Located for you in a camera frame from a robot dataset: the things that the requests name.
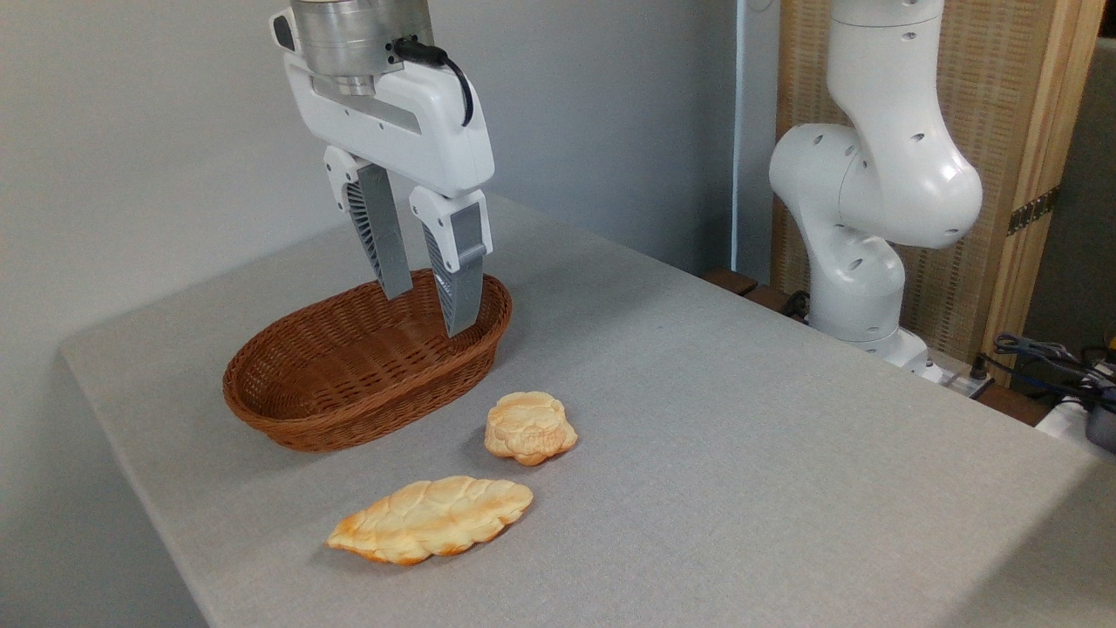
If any brown wooden base board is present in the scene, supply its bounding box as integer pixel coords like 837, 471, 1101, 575
703, 268, 812, 325

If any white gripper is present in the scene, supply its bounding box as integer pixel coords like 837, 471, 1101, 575
282, 52, 495, 338

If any metal screen hinge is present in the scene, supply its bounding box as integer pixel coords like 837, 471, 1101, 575
1006, 185, 1061, 237

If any brown wicker basket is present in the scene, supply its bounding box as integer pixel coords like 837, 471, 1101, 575
222, 269, 514, 453

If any bundle of dark cables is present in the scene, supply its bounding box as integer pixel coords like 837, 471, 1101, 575
981, 331, 1116, 406

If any white vertical wall strip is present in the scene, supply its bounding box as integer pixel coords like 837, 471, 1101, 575
731, 0, 749, 273

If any woven screen with wooden frame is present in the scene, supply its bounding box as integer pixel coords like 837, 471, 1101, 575
771, 0, 1106, 376

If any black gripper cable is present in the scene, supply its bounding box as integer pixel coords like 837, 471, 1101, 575
393, 37, 475, 128

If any long braided bread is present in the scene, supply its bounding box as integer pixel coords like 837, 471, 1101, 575
326, 475, 534, 567

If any small round bread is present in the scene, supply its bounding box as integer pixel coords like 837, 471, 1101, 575
484, 392, 579, 467

